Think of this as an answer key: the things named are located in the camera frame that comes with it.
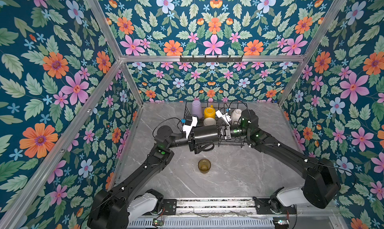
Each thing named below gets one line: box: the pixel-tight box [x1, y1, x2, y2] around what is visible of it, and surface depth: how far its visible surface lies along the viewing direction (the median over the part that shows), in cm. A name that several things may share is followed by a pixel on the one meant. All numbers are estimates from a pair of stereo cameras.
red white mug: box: [203, 117, 216, 126], surface depth 97 cm
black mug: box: [194, 125, 219, 143], surface depth 61 cm
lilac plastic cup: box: [191, 100, 203, 120], surface depth 103 cm
